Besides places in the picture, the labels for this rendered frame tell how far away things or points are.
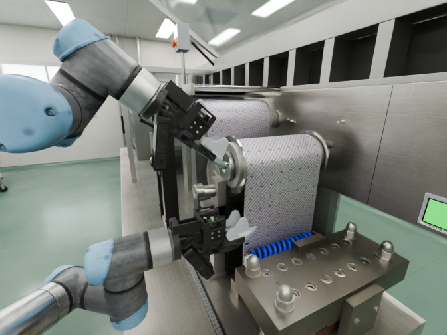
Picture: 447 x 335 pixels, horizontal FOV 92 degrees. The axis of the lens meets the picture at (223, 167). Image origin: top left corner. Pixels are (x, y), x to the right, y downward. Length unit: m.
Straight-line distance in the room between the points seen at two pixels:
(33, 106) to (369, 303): 0.63
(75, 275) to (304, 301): 0.47
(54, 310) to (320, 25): 0.93
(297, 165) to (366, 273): 0.29
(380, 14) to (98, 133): 5.78
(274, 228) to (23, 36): 6.07
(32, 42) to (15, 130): 5.96
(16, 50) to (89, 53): 5.87
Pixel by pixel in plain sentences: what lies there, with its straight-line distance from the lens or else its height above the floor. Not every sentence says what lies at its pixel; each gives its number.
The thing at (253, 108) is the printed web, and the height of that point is 1.38.
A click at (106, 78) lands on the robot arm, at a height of 1.44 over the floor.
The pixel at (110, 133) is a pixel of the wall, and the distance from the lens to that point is 6.01.
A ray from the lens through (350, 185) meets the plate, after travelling 0.70.
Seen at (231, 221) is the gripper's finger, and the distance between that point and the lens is 0.55.
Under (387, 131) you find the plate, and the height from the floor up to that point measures 1.33.
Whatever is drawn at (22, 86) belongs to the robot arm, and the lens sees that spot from 0.28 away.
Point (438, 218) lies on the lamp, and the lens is 0.62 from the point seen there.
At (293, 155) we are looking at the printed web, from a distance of 0.57.
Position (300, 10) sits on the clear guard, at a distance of 0.89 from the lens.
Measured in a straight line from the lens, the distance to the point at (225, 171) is 0.54.
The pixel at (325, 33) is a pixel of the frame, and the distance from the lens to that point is 0.79.
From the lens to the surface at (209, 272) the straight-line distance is 0.56.
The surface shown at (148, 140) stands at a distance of 1.46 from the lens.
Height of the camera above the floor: 1.40
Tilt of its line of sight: 17 degrees down
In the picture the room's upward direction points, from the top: straight up
